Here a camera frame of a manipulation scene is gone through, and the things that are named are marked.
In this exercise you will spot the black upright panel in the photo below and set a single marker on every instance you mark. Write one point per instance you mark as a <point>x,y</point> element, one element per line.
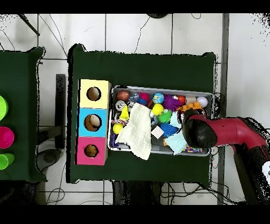
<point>60,105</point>

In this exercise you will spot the black round base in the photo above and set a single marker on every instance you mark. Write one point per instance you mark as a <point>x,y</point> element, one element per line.
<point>157,15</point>

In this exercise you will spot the globe print ball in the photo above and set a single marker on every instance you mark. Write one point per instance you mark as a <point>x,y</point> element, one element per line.
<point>158,98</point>

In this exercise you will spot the white baseball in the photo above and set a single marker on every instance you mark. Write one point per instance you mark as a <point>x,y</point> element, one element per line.
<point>202,101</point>

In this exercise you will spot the pink plastic cup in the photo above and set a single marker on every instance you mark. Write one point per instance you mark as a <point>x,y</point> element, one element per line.
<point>6,137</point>

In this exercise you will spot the silver mesh bin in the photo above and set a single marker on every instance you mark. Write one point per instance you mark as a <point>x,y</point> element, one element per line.
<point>160,90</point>

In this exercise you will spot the wooden box with three holes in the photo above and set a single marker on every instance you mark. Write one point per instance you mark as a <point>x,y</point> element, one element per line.
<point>103,101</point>

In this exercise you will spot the green fuzzy monster toy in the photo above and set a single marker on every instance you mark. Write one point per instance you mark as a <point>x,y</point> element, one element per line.
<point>164,116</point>

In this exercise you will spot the brown toy football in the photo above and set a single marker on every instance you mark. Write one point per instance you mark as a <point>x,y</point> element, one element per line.
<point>123,95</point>

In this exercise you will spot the dark green side tablecloth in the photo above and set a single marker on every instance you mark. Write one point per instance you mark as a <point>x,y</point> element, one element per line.
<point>19,84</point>

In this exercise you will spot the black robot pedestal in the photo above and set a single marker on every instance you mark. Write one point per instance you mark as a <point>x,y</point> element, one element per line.
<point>135,192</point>

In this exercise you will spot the yellow smiley ball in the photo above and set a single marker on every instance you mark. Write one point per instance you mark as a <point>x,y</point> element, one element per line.
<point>157,109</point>

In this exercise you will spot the lime green plastic cup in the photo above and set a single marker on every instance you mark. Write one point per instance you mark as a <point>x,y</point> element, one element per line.
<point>5,161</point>
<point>3,108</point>

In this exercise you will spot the black tripod leg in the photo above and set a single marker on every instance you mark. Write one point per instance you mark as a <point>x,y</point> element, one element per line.
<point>29,25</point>

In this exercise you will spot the purple spiky monster toy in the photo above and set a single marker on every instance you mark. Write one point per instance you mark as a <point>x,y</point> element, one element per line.
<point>171,103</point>

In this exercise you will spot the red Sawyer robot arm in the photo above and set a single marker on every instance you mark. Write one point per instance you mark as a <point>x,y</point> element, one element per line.
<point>232,131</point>

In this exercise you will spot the light blue waffle cloth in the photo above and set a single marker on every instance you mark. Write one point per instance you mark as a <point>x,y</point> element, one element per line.
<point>176,142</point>

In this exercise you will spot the cream waffle cloth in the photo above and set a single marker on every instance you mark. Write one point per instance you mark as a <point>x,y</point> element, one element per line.
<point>138,131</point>

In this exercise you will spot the yellow cheese wedge toy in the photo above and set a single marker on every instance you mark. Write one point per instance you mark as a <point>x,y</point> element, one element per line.
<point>124,114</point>

